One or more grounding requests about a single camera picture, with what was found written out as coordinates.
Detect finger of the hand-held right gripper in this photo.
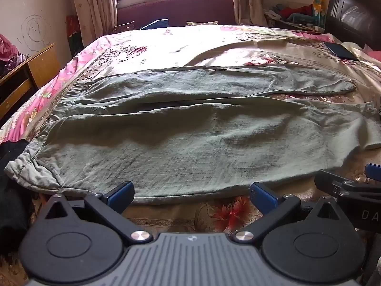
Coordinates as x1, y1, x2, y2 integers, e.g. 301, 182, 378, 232
315, 169, 381, 199
365, 163, 381, 182

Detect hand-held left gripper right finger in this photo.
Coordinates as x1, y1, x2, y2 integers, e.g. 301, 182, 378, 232
232, 182, 349, 244

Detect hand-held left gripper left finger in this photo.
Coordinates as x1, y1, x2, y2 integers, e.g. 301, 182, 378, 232
39, 181, 154, 245

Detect grey-green pants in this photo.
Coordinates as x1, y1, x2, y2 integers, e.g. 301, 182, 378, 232
4, 67, 377, 204

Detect black cloth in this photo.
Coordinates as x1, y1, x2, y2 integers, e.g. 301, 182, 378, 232
0, 139, 39, 255

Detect dark blue tablet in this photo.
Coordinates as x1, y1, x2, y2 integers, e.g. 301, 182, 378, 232
323, 42, 360, 62

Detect wooden desk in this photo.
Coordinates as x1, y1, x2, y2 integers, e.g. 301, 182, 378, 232
0, 42, 62, 123

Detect dark wooden headboard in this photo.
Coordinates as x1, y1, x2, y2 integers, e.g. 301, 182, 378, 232
324, 0, 381, 50

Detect floral satin bedspread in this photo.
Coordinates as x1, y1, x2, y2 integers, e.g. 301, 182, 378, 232
0, 24, 381, 276

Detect yellow floral package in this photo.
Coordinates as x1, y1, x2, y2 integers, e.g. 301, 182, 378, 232
311, 0, 327, 28

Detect pile of colourful clothes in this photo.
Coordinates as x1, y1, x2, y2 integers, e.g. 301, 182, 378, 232
264, 3, 316, 22

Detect blue cloth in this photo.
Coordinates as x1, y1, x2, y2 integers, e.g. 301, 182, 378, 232
140, 19, 170, 31

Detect pink plastic bag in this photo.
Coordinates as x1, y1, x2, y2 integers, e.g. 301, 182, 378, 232
0, 33, 22, 76

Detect beige pillow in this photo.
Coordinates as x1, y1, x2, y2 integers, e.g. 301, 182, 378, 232
186, 20, 219, 27

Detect beige curtain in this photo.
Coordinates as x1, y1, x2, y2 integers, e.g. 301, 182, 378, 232
229, 0, 269, 28
68, 0, 124, 47

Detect maroon padded window bench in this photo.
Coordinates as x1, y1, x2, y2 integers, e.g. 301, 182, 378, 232
116, 0, 239, 33

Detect red wall decoration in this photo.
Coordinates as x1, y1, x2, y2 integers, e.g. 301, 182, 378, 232
65, 15, 83, 37

